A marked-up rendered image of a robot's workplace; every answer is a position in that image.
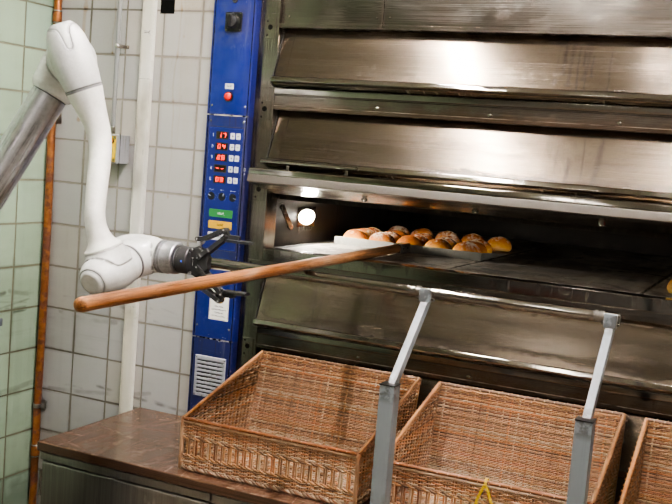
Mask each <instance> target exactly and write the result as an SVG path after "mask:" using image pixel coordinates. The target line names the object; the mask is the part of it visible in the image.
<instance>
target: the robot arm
mask: <svg viewBox="0 0 672 504"><path fill-rule="evenodd" d="M46 44H47V50H46V52H45V53H44V54H43V56H42V58H41V60H40V63H39V65H38V67H37V69H36V71H35V73H34V75H33V78H32V84H34V86H33V87H32V89H31V91H30V92H29V94H28V95H27V97H26V99H25V100H24V102H23V103H22V105H21V107H20V108H19V110H18V112H17V113H16V115H15V116H14V118H13V120H12V121H11V123H10V125H9V126H8V128H7V129H6V131H5V133H4V134H3V136H2V138H1V139H0V211H1V209H2V208H3V206H4V204H5V203H6V201H7V200H8V198H9V196H10V195H11V193H12V191H13V190H14V188H15V187H16V185H17V183H18V182H19V180H20V178H21V177H22V175H23V174H24V172H25V170H26V169H27V167H28V165H29V164H30V162H31V161H32V159H33V157H34V156H35V154H36V152H37V151H38V149H39V148H40V146H41V144H42V143H43V141H44V139H45V138H46V136H47V135H48V133H49V131H50V130H51V128H52V126H53V125H54V123H55V122H56V120H57V118H58V117H59V115H60V113H61V112H62V110H63V109H64V107H65V105H70V104H71V105H72V106H73V108H74V110H75V112H76V113H77V115H78V117H79V119H80V120H81V122H82V124H83V126H84V128H85V131H86V134H87V138H88V144H89V158H88V170H87V181H86V193H85V205H84V222H85V229H86V235H87V240H88V246H87V249H86V251H85V252H84V255H85V261H84V264H83V266H82V267H81V270H80V275H79V280H80V283H81V285H82V287H83V288H84V289H85V290H86V291H87V292H88V293H90V294H93V295H94V294H100V293H106V292H112V291H118V290H122V289H124V288H126V287H127V286H129V285H130V284H132V283H133V282H134V281H135V280H136V279H138V278H140V277H143V276H147V275H152V274H153V273H156V272H159V273H166V274H180V273H183V274H190V275H193V276H194V278H196V277H201V276H208V275H212V273H211V272H210V271H209V270H210V269H211V261H212V257H211V254H212V253H213V252H214V251H215V250H217V249H218V248H219V247H220V246H222V245H223V244H224V243H226V242H228V243H235V244H242V245H254V242H250V241H243V240H241V237H240V236H236V235H231V234H230V232H229V231H230V228H221V229H219V230H217V231H214V232H212V233H210V234H207V235H205V236H199V237H195V241H197V247H190V246H184V244H182V243H180V242H173V241H168V240H162V239H160V238H158V237H154V236H150V235H143V234H127V235H122V236H119V237H117V238H115V237H114V236H113V235H112V234H111V233H110V231H109V229H108V226H107V223H106V217H105V208H106V199H107V191H108V183H109V176H110V168H111V159H112V136H111V129H110V123H109V118H108V114H107V108H106V103H105V97H104V91H103V85H102V81H101V78H100V73H99V69H98V65H97V56H96V53H95V50H94V48H93V47H92V45H91V44H90V42H89V41H88V39H87V37H86V35H85V33H84V32H83V31H82V29H81V28H80V27H79V26H78V25H77V24H76V23H75V22H72V21H70V20H68V21H63V22H60V23H56V24H54V25H51V26H50V27H49V29H48V31H47V38H46ZM222 234H223V236H222V237H221V238H220V239H218V240H217V241H216V242H214V243H213V244H212V245H211V246H209V247H208V248H206V249H204V248H203V247H202V244H204V243H205V241H208V240H211V239H213V238H215V237H218V236H220V235H222ZM213 290H214V291H215V292H216V293H215V292H214V291H213ZM213 290H212V289H210V288H209V289H204V290H201V291H202V292H203V293H204V294H206V295H207V296H208V297H210V298H211V299H212V300H214V301H215V302H216V303H222V302H224V298H231V299H232V298H236V295H237V296H243V297H245V296H250V293H247V292H241V291H235V290H228V289H226V290H224V289H223V288H222V287H221V286H220V287H214V288H213Z"/></svg>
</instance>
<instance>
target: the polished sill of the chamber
mask: <svg viewBox="0 0 672 504"><path fill-rule="evenodd" d="M328 255H329V254H321V253H314V252H306V251H298V250H290V249H282V248H274V247H270V248H263V260H265V261H273V262H280V263H286V262H292V261H298V260H304V259H310V258H316V257H322V256H328ZM320 268H325V269H332V270H340V271H347V272H355V273H362V274H370V275H377V276H385V277H392V278H400V279H407V280H415V281H422V282H430V283H437V284H445V285H452V286H459V287H467V288H474V289H482V290H489V291H497V292H504V293H512V294H519V295H527V296H534V297H542V298H549V299H557V300H564V301H571V302H579V303H586V304H594V305H601V306H609V307H616V308H624V309H631V310H639V311H646V312H654V313H661V314H669V315H672V298H667V297H659V296H651V295H644V294H636V293H628V292H620V291H612V290H604V289H596V288H589V287H581V286H573V285H565V284H557V283H549V282H541V281H534V280H526V279H518V278H510V277H502V276H494V275H486V274H479V273H471V272H463V271H455V270H447V269H439V268H431V267H424V266H416V265H408V264H400V263H392V262H384V261H376V260H369V259H362V260H357V261H352V262H347V263H341V264H336V265H331V266H325V267H320Z"/></svg>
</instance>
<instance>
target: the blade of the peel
mask: <svg viewBox="0 0 672 504"><path fill-rule="evenodd" d="M334 244H342V245H351V246H359V247H367V248H377V247H383V246H389V245H393V243H392V242H384V241H375V240H366V239H358V238H349V237H343V236H335V240H334ZM409 253H417V254H426V255H434V256H442V257H450V258H459V259H467V260H475V261H483V260H487V259H490V258H494V257H498V256H502V255H505V254H507V253H500V252H492V253H478V252H469V251H461V250H452V249H443V248H435V247H426V246H418V245H410V250H409Z"/></svg>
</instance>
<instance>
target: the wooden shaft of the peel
mask: <svg viewBox="0 0 672 504"><path fill-rule="evenodd" d="M400 250H401V247H400V246H399V245H398V244H395V245H389V246H383V247H377V248H371V249H365V250H359V251H352V252H346V253H340V254H334V255H328V256H322V257H316V258H310V259H304V260H298V261H292V262H286V263H280V264H274V265H268V266H262V267H256V268H250V269H244V270H238V271H232V272H226V273H220V274H214V275H208V276H202V277H196V278H190V279H184V280H178V281H172V282H166V283H160V284H154V285H148V286H142V287H136V288H130V289H124V290H118V291H112V292H106V293H100V294H94V295H88V296H82V297H78V298H77V299H75V300H74V303H73V306H74V309H75V310H76V311H77V312H88V311H93V310H98V309H103V308H109V307H114V306H119V305H125V304H130V303H135V302H140V301H146V300H151V299H156V298H162V297H167V296H172V295H177V294H183V293H188V292H193V291H199V290H204V289H209V288H214V287H220V286H225V285H230V284H236V283H241V282H246V281H251V280H257V279H262V278H267V277H273V276H278V275H283V274H288V273H294V272H299V271H304V270H310V269H315V268H320V267H325V266H331V265H336V264H341V263H347V262H352V261H357V260H362V259H368V258H373V257H378V256H384V255H389V254H394V253H398V252H400Z"/></svg>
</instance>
